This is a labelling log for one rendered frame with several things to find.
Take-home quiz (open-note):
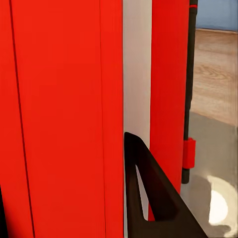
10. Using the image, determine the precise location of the radio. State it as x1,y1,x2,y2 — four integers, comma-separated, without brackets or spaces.
0,0,198,238

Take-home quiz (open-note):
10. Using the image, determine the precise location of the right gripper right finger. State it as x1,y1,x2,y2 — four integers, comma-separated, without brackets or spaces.
124,132,208,238

